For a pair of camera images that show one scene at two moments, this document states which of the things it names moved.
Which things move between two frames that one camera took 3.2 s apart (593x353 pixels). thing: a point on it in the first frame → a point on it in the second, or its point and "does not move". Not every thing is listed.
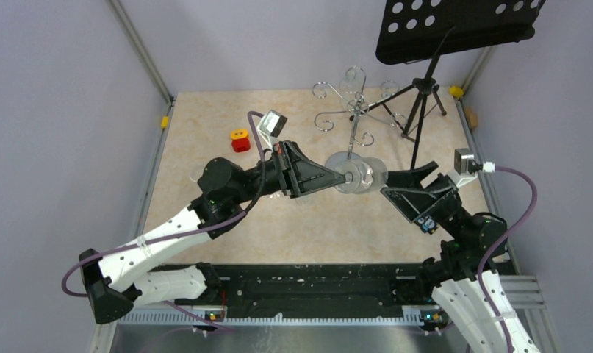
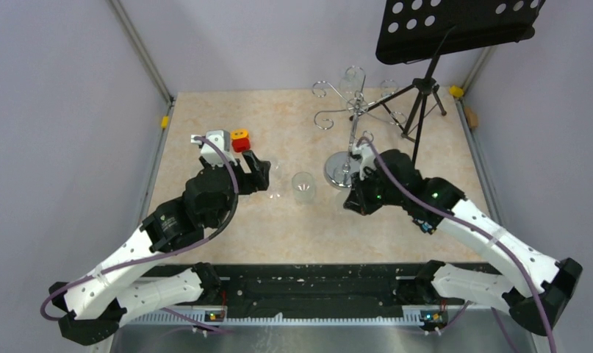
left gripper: (297, 174) → (258, 179)
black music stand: (417, 29) does not move
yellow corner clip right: (455, 91) does not move
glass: (352, 84) does not move
